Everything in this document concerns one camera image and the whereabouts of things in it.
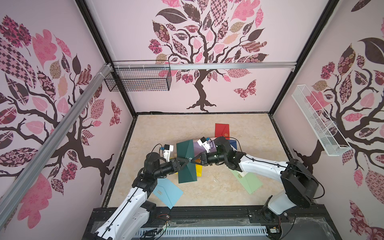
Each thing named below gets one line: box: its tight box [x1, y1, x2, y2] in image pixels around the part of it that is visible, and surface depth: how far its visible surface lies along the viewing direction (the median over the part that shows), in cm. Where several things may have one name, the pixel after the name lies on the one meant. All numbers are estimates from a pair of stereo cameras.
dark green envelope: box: [176, 139, 198, 184], surface depth 77 cm
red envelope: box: [214, 123, 230, 140], surface depth 113 cm
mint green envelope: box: [229, 169, 263, 195], surface depth 86 cm
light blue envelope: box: [152, 178, 184, 210], surface depth 83 cm
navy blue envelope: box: [229, 140, 238, 150], surface depth 102 cm
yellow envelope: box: [195, 164, 203, 177], surface depth 89 cm
